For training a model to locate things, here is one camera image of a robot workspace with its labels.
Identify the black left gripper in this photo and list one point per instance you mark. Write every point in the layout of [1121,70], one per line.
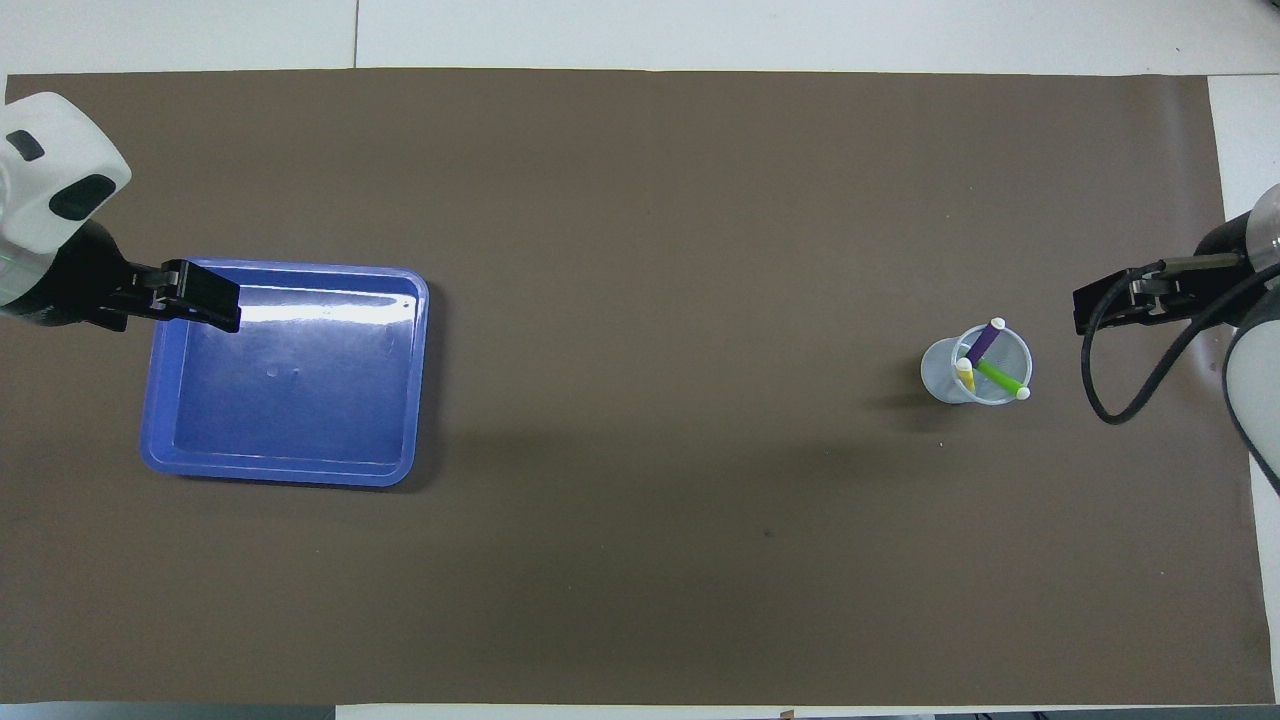
[70,285]

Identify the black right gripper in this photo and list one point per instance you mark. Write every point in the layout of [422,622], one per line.
[1225,250]

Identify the green marker pen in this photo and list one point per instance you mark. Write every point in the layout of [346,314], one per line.
[1000,378]

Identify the purple marker pen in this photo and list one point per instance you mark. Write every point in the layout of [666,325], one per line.
[985,342]

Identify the yellow marker pen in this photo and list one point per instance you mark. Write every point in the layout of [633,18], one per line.
[966,375]

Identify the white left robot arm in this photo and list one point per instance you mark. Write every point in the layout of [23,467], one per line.
[40,215]

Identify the blue plastic tray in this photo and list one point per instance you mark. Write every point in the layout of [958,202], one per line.
[300,440]

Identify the clear plastic cup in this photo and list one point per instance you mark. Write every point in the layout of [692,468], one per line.
[940,375]

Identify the brown table mat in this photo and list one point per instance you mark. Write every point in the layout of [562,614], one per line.
[640,500]

